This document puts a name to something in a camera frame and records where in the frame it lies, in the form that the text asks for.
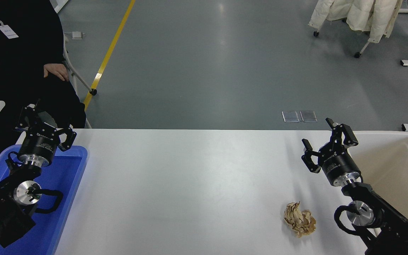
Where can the white wheeled chair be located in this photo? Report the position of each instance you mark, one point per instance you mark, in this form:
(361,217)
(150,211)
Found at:
(357,54)

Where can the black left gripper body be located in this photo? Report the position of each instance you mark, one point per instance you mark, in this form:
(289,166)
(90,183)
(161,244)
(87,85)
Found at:
(39,147)

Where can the person's left hand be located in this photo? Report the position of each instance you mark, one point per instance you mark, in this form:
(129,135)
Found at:
(55,71)

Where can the white slanted table leg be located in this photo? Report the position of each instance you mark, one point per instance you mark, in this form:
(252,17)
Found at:
(61,5)

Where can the white power adapter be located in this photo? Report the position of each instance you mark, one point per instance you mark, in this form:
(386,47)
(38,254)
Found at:
(77,35)

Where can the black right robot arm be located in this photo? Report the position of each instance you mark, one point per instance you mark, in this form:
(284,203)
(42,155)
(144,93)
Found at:
(391,226)

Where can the person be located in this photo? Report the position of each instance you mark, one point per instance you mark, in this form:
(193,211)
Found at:
(20,53)

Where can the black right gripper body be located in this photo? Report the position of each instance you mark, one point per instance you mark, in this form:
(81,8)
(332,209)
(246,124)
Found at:
(340,164)

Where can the grey wheeled chair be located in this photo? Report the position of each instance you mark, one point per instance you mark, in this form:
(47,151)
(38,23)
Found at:
(92,92)

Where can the tan paper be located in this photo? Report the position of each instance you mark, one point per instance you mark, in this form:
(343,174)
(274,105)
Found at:
(299,221)

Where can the cream puffy jacket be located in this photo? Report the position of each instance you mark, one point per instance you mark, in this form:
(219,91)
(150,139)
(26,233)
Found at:
(360,14)

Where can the blue plastic tray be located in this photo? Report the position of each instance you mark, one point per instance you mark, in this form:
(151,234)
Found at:
(66,177)

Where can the large pale bin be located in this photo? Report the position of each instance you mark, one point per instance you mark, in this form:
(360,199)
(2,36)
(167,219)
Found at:
(395,166)

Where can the white name badge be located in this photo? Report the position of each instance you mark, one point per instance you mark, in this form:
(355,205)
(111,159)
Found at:
(7,32)

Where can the silver floor plate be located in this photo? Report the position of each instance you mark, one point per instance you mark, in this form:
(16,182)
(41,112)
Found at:
(308,116)
(290,116)

